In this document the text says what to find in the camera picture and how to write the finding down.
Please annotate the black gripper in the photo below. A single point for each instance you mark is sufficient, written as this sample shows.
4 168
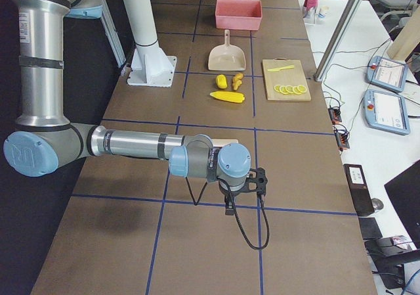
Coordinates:
228 198

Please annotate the beige hand brush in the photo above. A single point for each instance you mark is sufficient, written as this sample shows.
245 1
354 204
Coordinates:
223 142

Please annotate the yellow toy corn cob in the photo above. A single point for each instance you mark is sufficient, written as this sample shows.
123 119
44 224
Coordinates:
228 96

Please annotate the yellow toy lemon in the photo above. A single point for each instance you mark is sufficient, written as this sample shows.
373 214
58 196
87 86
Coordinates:
221 81

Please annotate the orange toy ginger root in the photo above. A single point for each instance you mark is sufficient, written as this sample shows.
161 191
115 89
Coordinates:
237 81

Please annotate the beige plastic dustpan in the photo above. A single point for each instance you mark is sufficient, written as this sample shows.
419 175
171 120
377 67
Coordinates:
226 57

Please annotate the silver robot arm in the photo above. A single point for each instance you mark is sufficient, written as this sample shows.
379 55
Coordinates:
46 140

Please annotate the pink plastic bin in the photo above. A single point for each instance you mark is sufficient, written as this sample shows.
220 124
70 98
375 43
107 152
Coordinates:
238 14

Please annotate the black box with label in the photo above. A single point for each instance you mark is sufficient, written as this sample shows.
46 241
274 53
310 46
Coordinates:
358 189

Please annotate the lower orange adapter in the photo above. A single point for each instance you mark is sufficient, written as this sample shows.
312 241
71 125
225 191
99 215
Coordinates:
342 137

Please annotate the orange adapter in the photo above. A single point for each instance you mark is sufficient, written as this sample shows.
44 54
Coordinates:
335 115
342 137

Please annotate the upper orange adapter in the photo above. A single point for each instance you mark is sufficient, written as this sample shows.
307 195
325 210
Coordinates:
335 115

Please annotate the wooden cutting board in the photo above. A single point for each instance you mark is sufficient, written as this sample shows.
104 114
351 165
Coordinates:
292 77

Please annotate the yellow plastic knife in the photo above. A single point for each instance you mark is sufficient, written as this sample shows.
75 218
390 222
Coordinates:
277 69

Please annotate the black monitor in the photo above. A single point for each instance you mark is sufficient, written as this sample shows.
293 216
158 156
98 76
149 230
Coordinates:
403 192

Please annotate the lower teach pendant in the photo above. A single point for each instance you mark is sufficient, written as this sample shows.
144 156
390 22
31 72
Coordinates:
386 111

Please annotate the teach pendant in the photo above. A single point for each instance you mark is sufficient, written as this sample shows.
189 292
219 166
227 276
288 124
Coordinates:
386 73
386 111

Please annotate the upper teach pendant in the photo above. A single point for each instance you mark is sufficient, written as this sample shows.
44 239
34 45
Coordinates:
386 73

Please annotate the white paper cup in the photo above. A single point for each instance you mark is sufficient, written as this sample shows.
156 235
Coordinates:
323 11

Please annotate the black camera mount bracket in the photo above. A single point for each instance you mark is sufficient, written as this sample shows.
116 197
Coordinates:
256 182

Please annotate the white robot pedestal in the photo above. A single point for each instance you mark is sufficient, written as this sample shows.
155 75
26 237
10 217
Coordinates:
150 65

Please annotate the aluminium frame post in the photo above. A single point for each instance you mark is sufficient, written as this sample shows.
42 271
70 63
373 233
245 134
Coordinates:
338 34

